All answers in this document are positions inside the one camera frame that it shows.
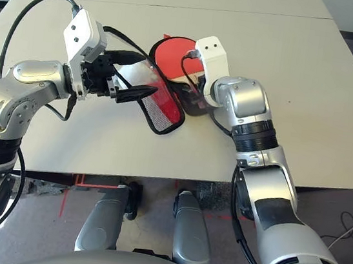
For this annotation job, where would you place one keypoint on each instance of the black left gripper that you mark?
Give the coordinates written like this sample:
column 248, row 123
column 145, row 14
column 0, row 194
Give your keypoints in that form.
column 98, row 73

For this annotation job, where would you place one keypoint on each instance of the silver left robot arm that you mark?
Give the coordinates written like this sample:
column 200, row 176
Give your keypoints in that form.
column 23, row 85

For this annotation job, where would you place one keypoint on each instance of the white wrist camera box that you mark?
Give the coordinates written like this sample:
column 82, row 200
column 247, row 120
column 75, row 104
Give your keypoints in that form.
column 79, row 31
column 213, row 58

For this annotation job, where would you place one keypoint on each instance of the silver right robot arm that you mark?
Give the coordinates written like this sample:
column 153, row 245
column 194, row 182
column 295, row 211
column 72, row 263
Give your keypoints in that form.
column 281, row 224

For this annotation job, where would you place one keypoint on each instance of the grey robot leg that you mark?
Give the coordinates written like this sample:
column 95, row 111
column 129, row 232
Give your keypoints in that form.
column 102, row 223
column 189, row 234

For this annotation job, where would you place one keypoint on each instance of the grey robot right leg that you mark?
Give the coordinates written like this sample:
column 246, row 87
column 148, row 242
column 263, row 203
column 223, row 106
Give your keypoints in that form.
column 189, row 234

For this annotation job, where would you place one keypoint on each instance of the red black paddle case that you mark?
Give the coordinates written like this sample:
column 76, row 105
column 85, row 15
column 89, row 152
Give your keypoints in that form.
column 165, row 114

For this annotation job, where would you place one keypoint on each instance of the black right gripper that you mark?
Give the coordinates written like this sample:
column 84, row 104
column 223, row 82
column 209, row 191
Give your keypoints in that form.
column 196, row 92

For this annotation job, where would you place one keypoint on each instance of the grey robot left leg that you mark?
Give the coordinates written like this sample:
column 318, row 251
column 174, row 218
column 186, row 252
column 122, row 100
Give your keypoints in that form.
column 102, row 223

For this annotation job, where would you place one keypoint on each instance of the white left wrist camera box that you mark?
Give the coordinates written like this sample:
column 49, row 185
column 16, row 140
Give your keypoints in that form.
column 79, row 31

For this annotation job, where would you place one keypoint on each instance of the red ping-pong paddle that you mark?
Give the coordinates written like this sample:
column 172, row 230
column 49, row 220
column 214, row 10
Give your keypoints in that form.
column 170, row 56

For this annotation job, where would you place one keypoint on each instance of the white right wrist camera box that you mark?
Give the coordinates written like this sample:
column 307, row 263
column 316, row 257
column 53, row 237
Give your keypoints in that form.
column 213, row 58

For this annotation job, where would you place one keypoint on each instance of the red floor tape line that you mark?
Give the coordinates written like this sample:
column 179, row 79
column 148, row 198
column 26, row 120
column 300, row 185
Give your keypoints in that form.
column 63, row 203

